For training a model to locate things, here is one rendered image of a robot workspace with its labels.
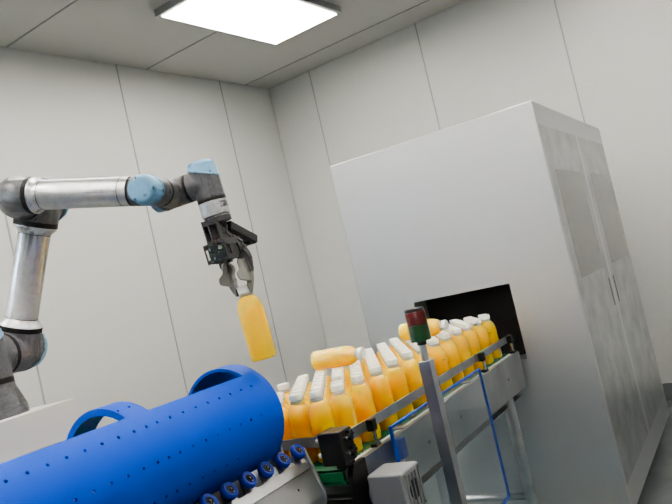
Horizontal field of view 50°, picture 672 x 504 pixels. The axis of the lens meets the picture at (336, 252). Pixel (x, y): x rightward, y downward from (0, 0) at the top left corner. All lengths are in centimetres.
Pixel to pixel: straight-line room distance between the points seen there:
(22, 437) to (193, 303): 392
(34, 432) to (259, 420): 55
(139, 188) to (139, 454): 63
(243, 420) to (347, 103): 515
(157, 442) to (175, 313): 406
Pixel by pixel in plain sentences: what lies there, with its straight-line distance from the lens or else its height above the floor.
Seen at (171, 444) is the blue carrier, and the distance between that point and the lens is 163.
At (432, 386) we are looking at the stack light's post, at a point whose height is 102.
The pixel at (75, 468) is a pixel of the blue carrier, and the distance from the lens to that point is 148.
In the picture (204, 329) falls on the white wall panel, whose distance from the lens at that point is 582.
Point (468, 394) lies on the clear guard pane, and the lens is 272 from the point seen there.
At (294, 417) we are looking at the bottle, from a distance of 213.
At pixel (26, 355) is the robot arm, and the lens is 215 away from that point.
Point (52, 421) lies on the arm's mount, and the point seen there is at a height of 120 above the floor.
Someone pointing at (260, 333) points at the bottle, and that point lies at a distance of 190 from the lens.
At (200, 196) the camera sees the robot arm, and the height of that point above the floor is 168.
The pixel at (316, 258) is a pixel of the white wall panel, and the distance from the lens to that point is 693.
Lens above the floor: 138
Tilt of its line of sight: 3 degrees up
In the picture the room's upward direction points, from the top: 13 degrees counter-clockwise
